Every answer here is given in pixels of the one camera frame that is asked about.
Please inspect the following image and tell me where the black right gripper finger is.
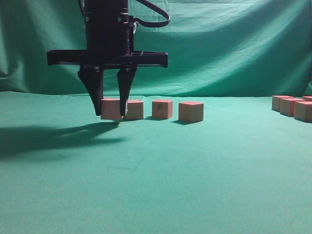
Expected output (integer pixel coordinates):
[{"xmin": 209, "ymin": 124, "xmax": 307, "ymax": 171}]
[
  {"xmin": 117, "ymin": 66, "xmax": 137, "ymax": 116},
  {"xmin": 78, "ymin": 67, "xmax": 104, "ymax": 116}
]

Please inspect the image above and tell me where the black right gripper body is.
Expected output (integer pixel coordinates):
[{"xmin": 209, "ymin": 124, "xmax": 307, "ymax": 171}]
[{"xmin": 47, "ymin": 14, "xmax": 168, "ymax": 70}]

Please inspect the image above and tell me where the pink cube placed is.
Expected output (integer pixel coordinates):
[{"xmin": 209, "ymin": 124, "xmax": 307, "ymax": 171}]
[
  {"xmin": 178, "ymin": 101, "xmax": 204, "ymax": 123},
  {"xmin": 125, "ymin": 100, "xmax": 144, "ymax": 120}
]

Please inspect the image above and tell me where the pink cube with dark mark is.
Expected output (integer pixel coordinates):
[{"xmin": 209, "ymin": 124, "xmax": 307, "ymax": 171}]
[{"xmin": 152, "ymin": 99, "xmax": 174, "ymax": 119}]

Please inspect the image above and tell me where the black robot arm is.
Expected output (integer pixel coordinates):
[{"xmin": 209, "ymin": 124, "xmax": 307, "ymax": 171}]
[{"xmin": 47, "ymin": 0, "xmax": 170, "ymax": 117}]

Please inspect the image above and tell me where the pink cube far column rear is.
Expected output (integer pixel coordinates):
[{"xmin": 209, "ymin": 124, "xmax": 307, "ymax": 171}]
[{"xmin": 272, "ymin": 96, "xmax": 292, "ymax": 112}]

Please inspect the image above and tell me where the pink cube column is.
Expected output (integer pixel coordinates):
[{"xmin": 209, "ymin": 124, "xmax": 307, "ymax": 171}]
[
  {"xmin": 302, "ymin": 96, "xmax": 312, "ymax": 101},
  {"xmin": 272, "ymin": 96, "xmax": 292, "ymax": 112}
]

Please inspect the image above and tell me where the black cable loop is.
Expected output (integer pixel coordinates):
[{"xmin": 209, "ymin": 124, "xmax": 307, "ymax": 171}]
[{"xmin": 133, "ymin": 0, "xmax": 171, "ymax": 29}]

